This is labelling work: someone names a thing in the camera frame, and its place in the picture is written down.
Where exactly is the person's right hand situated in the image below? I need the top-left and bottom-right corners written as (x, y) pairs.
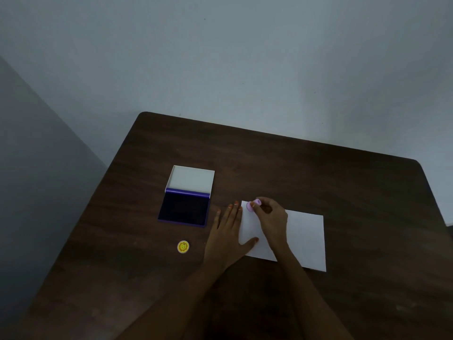
top-left (250, 197), bottom-right (289, 252)

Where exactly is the person's left hand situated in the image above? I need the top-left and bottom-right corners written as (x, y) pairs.
top-left (203, 200), bottom-right (260, 271)

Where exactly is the white paper sheet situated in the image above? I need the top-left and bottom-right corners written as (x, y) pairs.
top-left (238, 200), bottom-right (326, 272)

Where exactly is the person's right forearm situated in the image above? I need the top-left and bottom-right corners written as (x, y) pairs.
top-left (271, 242), bottom-right (354, 340)

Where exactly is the person's left forearm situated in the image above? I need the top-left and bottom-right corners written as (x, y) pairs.
top-left (117, 260), bottom-right (227, 340)

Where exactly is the purple ink pad case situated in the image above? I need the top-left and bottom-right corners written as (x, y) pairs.
top-left (157, 165), bottom-right (215, 228)

